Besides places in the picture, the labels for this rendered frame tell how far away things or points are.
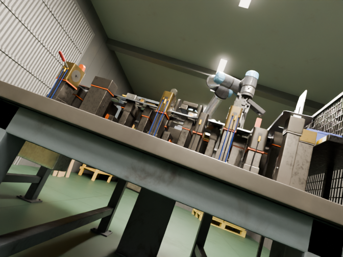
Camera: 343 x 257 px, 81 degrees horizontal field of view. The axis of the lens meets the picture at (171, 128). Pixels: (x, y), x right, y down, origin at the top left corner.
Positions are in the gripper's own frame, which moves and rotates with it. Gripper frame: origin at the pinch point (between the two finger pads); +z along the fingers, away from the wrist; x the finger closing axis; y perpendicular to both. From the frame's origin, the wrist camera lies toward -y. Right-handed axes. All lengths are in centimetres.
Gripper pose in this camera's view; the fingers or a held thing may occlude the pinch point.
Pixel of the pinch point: (241, 128)
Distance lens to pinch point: 115.9
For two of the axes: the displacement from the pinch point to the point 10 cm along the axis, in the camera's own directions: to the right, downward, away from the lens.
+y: -9.3, -2.8, 2.6
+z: -3.4, 9.1, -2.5
